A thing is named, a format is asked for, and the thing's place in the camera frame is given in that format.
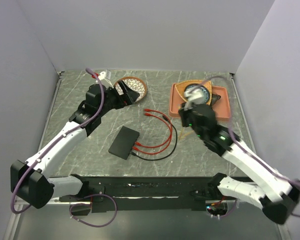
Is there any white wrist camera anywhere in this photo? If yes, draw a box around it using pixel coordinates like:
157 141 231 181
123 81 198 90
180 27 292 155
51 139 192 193
95 69 114 88
184 88 205 110

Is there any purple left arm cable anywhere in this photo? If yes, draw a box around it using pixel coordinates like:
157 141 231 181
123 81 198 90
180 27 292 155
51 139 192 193
10 67 106 215

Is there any orange triangular woven plate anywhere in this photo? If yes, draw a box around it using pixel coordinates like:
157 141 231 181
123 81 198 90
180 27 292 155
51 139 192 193
175 79 212 105

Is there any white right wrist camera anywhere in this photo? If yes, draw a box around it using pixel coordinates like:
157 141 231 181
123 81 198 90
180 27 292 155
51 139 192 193
184 88 205 110

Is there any black network switch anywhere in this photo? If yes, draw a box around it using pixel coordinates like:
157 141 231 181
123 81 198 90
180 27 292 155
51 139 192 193
108 126 140 160

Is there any black dish under plates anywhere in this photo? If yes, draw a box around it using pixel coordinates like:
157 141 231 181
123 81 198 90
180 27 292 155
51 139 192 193
210 93 221 106

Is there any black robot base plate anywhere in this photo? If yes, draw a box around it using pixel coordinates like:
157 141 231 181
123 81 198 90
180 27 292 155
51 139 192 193
59 174 223 213

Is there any orange ethernet cable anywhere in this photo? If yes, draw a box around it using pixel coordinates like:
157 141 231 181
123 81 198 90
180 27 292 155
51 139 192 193
178 126 192 142

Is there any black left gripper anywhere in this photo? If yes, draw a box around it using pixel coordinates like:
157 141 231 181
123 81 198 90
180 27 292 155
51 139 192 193
98 80 139 116

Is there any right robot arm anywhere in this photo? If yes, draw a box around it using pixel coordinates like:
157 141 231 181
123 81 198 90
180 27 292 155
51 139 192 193
178 103 300 225

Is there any pink rectangular tray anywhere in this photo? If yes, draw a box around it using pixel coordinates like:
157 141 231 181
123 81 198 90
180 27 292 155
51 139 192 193
168 83 232 122

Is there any red ethernet cable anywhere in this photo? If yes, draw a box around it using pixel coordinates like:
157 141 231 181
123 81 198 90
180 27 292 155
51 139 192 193
134 107 173 148
132 112 173 156

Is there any floral patterned brown plate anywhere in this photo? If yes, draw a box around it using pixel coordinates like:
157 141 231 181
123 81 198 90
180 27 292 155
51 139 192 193
114 76 148 104

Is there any teal round patterned plate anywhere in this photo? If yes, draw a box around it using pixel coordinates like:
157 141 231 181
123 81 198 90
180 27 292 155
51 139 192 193
183 83 211 104

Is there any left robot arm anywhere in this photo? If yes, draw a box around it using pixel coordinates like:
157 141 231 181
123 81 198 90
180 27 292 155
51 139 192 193
10 80 140 209

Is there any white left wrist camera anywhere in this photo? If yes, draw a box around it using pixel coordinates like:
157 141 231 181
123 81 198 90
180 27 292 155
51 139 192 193
95 69 114 88

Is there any black ethernet cable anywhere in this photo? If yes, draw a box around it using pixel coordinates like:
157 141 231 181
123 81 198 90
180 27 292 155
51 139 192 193
131 116 178 162

